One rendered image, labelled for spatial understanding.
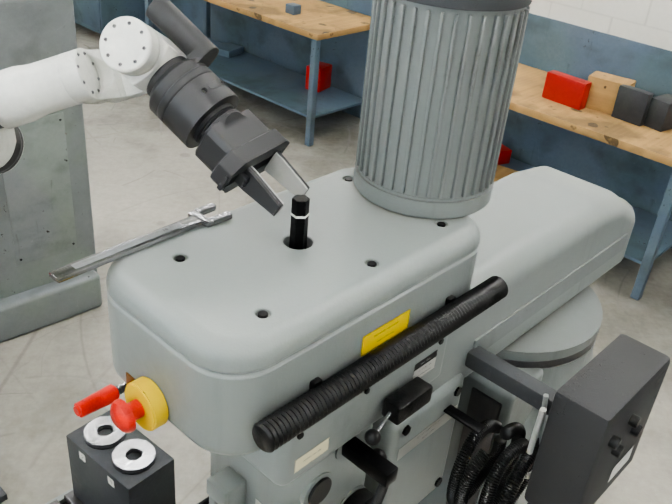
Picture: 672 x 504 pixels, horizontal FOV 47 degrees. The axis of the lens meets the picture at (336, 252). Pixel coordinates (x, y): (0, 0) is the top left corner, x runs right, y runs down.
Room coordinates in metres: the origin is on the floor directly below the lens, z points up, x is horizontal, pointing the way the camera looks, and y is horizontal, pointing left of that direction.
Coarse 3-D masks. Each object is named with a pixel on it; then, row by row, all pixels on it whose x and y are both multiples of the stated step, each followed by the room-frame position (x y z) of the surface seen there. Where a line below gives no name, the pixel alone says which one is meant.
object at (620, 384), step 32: (608, 352) 0.88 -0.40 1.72; (640, 352) 0.89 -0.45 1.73; (576, 384) 0.80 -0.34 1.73; (608, 384) 0.81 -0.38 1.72; (640, 384) 0.82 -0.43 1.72; (576, 416) 0.76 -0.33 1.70; (608, 416) 0.75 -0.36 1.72; (640, 416) 0.84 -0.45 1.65; (544, 448) 0.78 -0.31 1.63; (576, 448) 0.76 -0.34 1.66; (608, 448) 0.76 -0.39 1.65; (544, 480) 0.77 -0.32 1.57; (576, 480) 0.75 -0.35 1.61; (608, 480) 0.81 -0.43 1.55
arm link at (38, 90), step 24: (0, 72) 0.92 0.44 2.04; (24, 72) 0.91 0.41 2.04; (48, 72) 0.91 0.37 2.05; (0, 96) 0.89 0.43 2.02; (24, 96) 0.90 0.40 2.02; (48, 96) 0.90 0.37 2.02; (0, 120) 0.90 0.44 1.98; (24, 120) 0.90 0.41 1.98; (0, 144) 0.91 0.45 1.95; (0, 168) 0.92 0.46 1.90
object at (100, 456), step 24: (72, 432) 1.21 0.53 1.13; (96, 432) 1.21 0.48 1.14; (120, 432) 1.21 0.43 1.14; (72, 456) 1.19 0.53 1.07; (96, 456) 1.15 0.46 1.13; (120, 456) 1.15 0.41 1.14; (144, 456) 1.15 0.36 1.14; (168, 456) 1.17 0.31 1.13; (72, 480) 1.20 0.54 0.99; (96, 480) 1.14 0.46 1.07; (120, 480) 1.09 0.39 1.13; (144, 480) 1.10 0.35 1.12; (168, 480) 1.15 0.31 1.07
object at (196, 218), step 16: (208, 208) 0.88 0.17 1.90; (176, 224) 0.83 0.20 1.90; (192, 224) 0.83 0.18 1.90; (208, 224) 0.84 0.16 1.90; (144, 240) 0.78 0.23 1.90; (160, 240) 0.79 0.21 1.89; (96, 256) 0.74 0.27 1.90; (112, 256) 0.74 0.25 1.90; (64, 272) 0.70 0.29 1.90; (80, 272) 0.71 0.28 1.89
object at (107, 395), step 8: (120, 384) 0.74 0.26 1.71; (96, 392) 0.72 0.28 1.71; (104, 392) 0.72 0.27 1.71; (112, 392) 0.72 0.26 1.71; (120, 392) 0.73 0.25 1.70; (80, 400) 0.70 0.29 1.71; (88, 400) 0.70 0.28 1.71; (96, 400) 0.70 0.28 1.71; (104, 400) 0.71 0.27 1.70; (112, 400) 0.72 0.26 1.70; (80, 408) 0.69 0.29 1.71; (88, 408) 0.69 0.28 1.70; (96, 408) 0.70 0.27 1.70; (80, 416) 0.69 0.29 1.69
